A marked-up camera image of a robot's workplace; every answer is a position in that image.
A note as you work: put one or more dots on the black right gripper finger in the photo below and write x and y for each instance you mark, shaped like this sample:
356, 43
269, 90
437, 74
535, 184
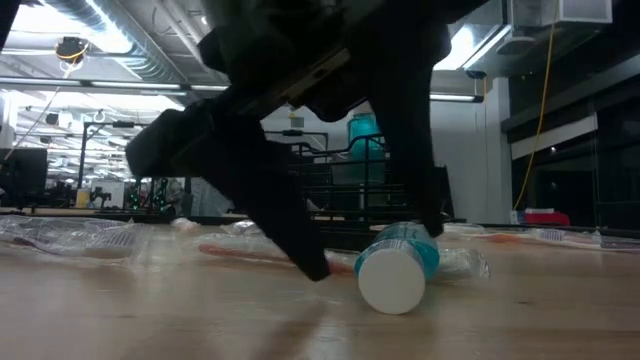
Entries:
280, 210
415, 140

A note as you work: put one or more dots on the teal mouthwash bottle white cap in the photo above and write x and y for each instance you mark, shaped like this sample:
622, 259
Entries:
367, 135
392, 280

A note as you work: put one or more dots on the purple toothbrush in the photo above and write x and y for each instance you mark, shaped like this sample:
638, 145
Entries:
620, 243
75, 235

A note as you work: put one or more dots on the black background robot arm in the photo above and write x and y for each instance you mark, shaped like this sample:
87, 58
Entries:
145, 195

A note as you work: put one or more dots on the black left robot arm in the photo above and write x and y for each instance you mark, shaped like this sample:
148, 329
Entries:
4, 12

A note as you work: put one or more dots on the grey cloth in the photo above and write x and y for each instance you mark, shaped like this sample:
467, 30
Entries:
210, 200

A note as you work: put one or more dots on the red box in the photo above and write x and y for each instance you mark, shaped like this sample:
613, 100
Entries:
547, 219

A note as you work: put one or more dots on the yellow container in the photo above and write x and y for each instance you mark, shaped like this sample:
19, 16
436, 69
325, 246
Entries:
83, 198

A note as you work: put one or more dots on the long ceiling light strip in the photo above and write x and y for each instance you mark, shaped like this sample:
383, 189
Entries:
125, 85

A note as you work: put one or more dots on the black monitor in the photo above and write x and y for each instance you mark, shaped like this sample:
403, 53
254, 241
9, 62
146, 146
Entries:
25, 172

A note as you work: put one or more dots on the black metal station frame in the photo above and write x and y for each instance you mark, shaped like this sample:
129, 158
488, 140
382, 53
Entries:
300, 133
120, 124

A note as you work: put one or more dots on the black ceiling camera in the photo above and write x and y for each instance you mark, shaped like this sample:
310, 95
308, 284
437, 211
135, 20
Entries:
71, 48

